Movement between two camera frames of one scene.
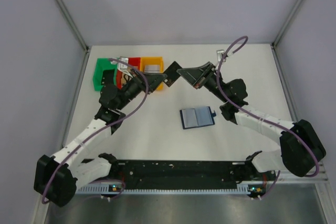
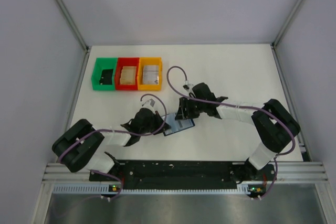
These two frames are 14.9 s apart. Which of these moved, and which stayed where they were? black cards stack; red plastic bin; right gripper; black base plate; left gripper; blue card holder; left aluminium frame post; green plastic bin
Moved: left gripper; blue card holder; right gripper
Stayed: green plastic bin; left aluminium frame post; black cards stack; red plastic bin; black base plate
